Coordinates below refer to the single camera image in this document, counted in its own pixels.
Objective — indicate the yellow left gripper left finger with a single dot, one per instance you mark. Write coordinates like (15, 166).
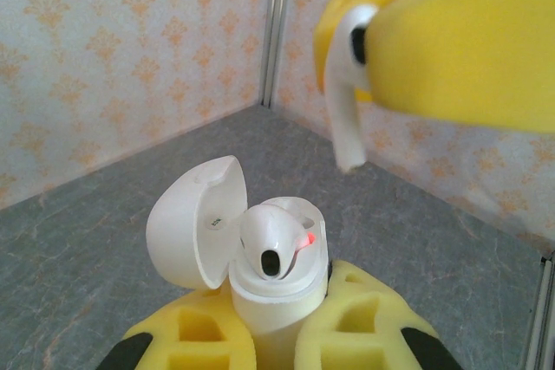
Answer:
(195, 331)

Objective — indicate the aluminium frame post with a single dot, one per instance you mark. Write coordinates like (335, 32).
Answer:
(275, 40)
(542, 322)

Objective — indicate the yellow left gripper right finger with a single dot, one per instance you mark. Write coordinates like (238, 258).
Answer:
(360, 331)

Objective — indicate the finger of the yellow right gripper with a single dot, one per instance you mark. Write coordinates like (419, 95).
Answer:
(338, 1)
(468, 49)

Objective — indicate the white earbud charging case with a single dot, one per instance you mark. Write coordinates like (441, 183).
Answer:
(186, 231)

